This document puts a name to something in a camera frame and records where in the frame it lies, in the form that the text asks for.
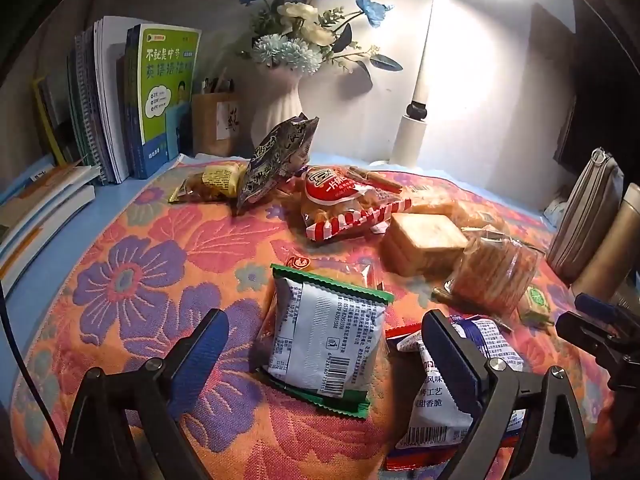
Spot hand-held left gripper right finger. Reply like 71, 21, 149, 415
421, 310, 592, 480

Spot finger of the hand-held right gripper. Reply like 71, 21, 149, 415
555, 311, 640, 411
574, 293, 640, 333

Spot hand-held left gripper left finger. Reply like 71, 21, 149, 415
59, 308, 231, 480

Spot small green packet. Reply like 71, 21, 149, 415
517, 285, 553, 326

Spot blue and red snack packet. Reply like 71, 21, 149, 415
385, 315, 526, 471

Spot clear cracker roll pack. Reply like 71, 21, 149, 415
432, 232, 543, 316

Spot sliced toast pack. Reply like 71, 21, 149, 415
382, 212, 468, 277

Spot green-edged white snack packet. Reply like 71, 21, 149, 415
256, 262, 396, 418

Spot clear red label packet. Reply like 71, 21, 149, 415
285, 254, 376, 286

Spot yellow snack packet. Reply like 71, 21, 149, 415
168, 160, 248, 204

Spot red white striped snack bag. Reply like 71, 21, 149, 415
299, 165, 412, 243

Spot brown wafer pack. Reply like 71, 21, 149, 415
350, 166, 403, 195

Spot dark blue patterned snack bag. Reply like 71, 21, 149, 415
235, 114, 320, 213

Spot gold thermos bottle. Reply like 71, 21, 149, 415
570, 182, 640, 306

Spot floral cloth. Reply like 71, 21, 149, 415
10, 155, 621, 480

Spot grey pencil case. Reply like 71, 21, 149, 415
546, 147, 626, 283

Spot black monitor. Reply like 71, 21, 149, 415
552, 0, 608, 168

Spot flat stack of books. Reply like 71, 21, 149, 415
0, 157, 96, 281

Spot brown pen holder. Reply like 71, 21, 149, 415
191, 76, 243, 157

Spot white ribbed vase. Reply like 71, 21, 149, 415
250, 62, 303, 153

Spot green cover book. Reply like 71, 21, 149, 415
125, 22, 203, 180

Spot white spiral notebooks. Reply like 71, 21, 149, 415
67, 16, 133, 185

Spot leaning yellow-spined books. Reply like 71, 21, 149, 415
32, 77, 81, 167

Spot white desk lamp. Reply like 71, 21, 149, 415
372, 0, 533, 168

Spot blue and white artificial flowers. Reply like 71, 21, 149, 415
235, 0, 403, 86

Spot black cable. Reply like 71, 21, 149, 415
0, 280, 66, 456

